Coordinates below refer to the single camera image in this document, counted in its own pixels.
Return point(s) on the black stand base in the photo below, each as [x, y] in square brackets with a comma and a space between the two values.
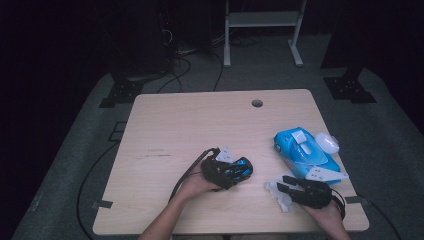
[123, 91]
[348, 88]

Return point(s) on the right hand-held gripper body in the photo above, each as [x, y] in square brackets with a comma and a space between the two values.
[315, 195]

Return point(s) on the white wet wipe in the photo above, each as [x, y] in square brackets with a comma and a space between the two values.
[283, 201]

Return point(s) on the blue toy car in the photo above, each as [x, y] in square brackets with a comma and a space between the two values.
[240, 171]

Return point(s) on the blue wet wipes pack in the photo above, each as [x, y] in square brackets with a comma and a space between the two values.
[300, 153]

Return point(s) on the white metal stand frame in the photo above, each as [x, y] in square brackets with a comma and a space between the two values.
[261, 19]

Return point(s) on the grey table bracket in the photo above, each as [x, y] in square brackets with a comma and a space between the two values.
[355, 200]
[103, 204]

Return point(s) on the person's left hand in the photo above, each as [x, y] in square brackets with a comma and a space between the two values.
[195, 186]

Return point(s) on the dark equipment cabinet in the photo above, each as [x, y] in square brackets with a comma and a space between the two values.
[140, 40]

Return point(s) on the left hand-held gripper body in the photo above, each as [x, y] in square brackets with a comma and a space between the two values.
[213, 170]

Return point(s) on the person's right hand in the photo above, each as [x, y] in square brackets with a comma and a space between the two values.
[326, 215]

